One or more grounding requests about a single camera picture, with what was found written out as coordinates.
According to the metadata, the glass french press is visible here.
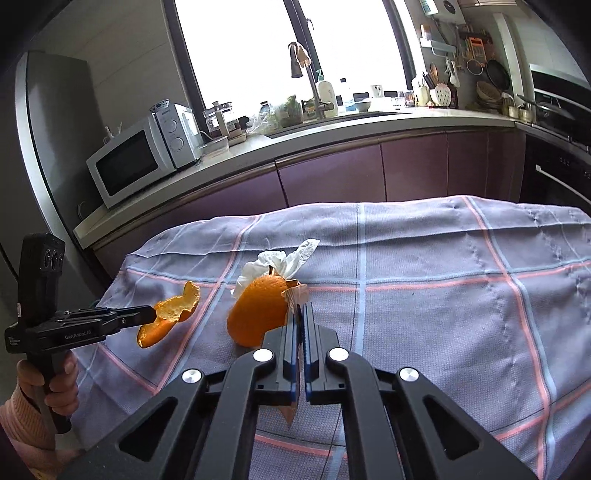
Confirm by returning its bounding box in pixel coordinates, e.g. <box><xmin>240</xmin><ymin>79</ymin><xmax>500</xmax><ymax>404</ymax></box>
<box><xmin>203</xmin><ymin>100</ymin><xmax>239</xmax><ymax>137</ymax></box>

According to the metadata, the clear plastic container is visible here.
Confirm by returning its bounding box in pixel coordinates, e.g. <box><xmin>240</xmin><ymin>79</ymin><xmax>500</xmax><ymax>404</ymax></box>
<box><xmin>199</xmin><ymin>135</ymin><xmax>230</xmax><ymax>158</ymax></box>

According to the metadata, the pale stone countertop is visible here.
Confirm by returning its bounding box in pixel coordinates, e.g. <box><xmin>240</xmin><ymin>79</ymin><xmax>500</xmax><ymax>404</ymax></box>
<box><xmin>73</xmin><ymin>104</ymin><xmax>532</xmax><ymax>248</ymax></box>

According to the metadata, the black frying pan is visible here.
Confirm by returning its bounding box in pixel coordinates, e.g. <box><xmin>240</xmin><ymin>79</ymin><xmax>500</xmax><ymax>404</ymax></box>
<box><xmin>486</xmin><ymin>59</ymin><xmax>511</xmax><ymax>91</ymax></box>

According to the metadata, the white soap bottle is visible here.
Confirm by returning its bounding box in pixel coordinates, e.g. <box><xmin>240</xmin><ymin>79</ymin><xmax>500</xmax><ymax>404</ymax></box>
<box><xmin>316</xmin><ymin>69</ymin><xmax>339</xmax><ymax>110</ymax></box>

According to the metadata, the white crumpled tissue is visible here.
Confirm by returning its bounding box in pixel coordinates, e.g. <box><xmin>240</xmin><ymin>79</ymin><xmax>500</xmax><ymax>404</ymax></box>
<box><xmin>231</xmin><ymin>239</ymin><xmax>321</xmax><ymax>299</ymax></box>

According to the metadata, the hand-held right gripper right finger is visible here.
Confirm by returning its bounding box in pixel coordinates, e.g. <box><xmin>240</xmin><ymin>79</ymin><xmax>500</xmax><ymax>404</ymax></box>
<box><xmin>302</xmin><ymin>300</ymin><xmax>539</xmax><ymax>480</ymax></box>

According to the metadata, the person's left forearm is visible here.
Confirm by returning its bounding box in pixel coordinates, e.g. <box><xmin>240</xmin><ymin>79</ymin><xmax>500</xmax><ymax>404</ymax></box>
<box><xmin>0</xmin><ymin>382</ymin><xmax>59</xmax><ymax>451</ymax></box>

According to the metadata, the stack of bowls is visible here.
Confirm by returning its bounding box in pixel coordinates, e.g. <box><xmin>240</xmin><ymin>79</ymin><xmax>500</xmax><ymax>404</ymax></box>
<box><xmin>475</xmin><ymin>80</ymin><xmax>503</xmax><ymax>105</ymax></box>

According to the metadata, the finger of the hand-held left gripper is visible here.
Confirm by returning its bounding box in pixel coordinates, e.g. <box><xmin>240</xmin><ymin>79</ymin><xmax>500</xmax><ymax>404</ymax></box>
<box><xmin>104</xmin><ymin>305</ymin><xmax>158</xmax><ymax>331</ymax></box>

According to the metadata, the clear brown wrapper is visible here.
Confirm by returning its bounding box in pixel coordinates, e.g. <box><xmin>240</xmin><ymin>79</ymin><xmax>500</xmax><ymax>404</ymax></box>
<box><xmin>279</xmin><ymin>278</ymin><xmax>310</xmax><ymax>428</ymax></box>

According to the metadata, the white water heater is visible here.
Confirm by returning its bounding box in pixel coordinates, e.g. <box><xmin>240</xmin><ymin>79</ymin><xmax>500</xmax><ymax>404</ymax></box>
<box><xmin>418</xmin><ymin>0</ymin><xmax>467</xmax><ymax>17</ymax></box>

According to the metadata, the metal kitchen faucet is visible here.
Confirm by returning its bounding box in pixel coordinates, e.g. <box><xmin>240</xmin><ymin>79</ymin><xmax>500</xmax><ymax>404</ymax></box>
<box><xmin>290</xmin><ymin>41</ymin><xmax>339</xmax><ymax>119</ymax></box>

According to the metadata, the purple kitchen cabinet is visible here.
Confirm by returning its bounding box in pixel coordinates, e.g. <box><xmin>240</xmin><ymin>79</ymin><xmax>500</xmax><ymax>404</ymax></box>
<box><xmin>92</xmin><ymin>127</ymin><xmax>530</xmax><ymax>278</ymax></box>

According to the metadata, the orange peel piece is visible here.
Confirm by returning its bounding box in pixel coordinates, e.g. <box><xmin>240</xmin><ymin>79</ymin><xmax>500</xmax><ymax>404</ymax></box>
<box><xmin>137</xmin><ymin>281</ymin><xmax>202</xmax><ymax>348</ymax></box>

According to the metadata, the kitchen window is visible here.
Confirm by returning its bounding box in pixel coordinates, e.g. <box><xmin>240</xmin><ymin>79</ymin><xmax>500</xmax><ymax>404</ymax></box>
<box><xmin>174</xmin><ymin>0</ymin><xmax>419</xmax><ymax>121</ymax></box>

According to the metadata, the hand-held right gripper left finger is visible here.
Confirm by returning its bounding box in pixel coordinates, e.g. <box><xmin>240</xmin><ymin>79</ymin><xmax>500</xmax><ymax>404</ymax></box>
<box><xmin>58</xmin><ymin>303</ymin><xmax>301</xmax><ymax>480</ymax></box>

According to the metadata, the person's left hand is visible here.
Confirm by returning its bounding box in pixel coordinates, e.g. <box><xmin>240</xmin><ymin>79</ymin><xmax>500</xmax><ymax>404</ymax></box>
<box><xmin>16</xmin><ymin>353</ymin><xmax>81</xmax><ymax>419</ymax></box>

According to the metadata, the white microwave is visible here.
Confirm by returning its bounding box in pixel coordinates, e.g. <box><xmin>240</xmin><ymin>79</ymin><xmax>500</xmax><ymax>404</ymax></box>
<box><xmin>86</xmin><ymin>103</ymin><xmax>205</xmax><ymax>210</ymax></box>

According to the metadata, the silver refrigerator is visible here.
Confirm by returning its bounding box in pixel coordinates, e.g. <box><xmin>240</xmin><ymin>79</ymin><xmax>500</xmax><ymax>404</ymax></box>
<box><xmin>13</xmin><ymin>50</ymin><xmax>116</xmax><ymax>319</ymax></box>

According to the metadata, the large orange peel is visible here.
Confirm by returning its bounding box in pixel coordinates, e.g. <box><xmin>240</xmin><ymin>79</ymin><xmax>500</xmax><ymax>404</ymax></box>
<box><xmin>226</xmin><ymin>273</ymin><xmax>291</xmax><ymax>348</ymax></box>

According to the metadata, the black kitchen range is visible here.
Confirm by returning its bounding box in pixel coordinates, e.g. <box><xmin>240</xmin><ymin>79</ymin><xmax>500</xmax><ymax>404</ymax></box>
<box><xmin>521</xmin><ymin>62</ymin><xmax>591</xmax><ymax>217</ymax></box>

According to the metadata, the checked grey tablecloth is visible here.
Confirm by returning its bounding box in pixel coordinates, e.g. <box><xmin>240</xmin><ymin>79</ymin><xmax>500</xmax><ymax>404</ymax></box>
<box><xmin>71</xmin><ymin>195</ymin><xmax>591</xmax><ymax>480</ymax></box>

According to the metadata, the bag of greens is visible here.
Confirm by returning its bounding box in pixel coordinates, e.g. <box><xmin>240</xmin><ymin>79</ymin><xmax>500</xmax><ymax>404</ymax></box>
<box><xmin>272</xmin><ymin>95</ymin><xmax>305</xmax><ymax>129</ymax></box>

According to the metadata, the clear plastic bag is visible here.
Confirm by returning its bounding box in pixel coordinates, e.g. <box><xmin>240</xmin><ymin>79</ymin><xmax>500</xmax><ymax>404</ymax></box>
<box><xmin>247</xmin><ymin>113</ymin><xmax>278</xmax><ymax>136</ymax></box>

